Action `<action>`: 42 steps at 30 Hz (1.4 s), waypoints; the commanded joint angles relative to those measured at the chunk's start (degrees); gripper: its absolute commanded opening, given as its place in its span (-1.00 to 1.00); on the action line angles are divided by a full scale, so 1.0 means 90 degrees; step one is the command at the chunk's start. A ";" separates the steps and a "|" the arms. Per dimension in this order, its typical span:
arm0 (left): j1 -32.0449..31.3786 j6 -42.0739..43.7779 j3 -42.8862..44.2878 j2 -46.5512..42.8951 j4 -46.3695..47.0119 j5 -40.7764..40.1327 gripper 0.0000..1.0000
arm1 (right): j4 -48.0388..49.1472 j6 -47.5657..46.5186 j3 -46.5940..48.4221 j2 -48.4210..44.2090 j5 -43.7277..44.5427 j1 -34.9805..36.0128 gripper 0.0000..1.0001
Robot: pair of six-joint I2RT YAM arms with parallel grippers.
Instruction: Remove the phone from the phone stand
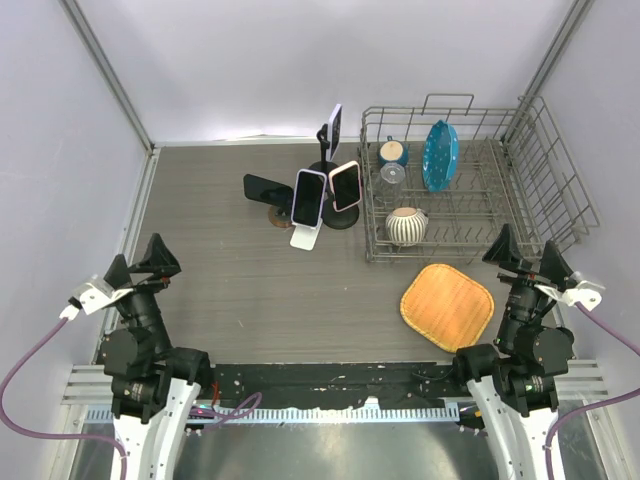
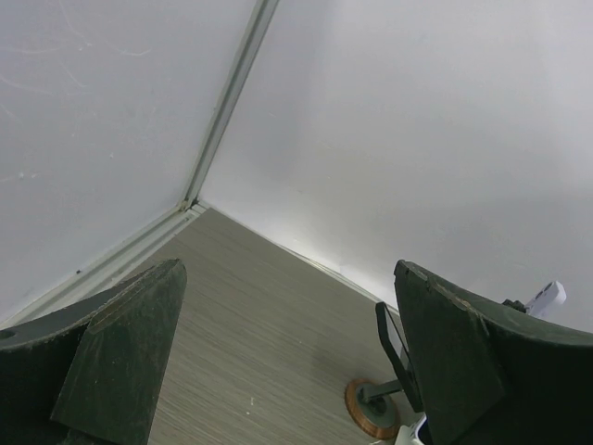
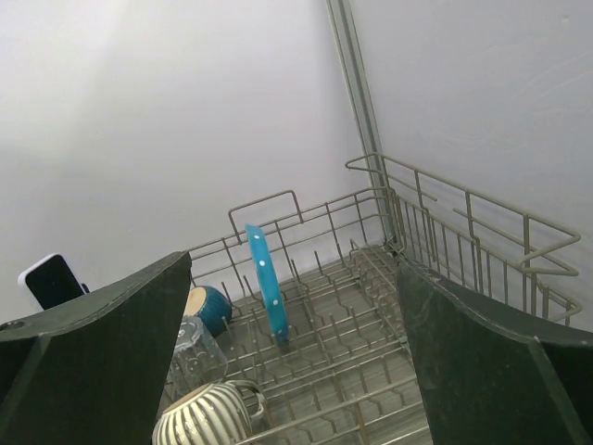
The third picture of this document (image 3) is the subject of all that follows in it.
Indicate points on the grey wire dish rack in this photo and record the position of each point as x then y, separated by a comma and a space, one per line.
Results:
346, 374

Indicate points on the dark blue ceramic cup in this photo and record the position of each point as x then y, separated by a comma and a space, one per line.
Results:
211, 306

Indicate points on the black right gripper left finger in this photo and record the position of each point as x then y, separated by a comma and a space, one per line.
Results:
92, 370

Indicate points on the striped white ceramic mug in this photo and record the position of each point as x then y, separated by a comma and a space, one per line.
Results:
215, 413

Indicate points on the blue polka dot plate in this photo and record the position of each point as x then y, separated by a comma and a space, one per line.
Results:
268, 283

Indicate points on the grey aluminium corner post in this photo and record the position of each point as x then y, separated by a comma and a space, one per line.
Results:
348, 46

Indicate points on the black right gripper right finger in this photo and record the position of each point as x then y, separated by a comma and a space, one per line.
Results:
489, 373

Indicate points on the phone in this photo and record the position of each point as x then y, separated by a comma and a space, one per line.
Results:
51, 281

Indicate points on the clear drinking glass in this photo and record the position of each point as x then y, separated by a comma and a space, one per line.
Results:
197, 359

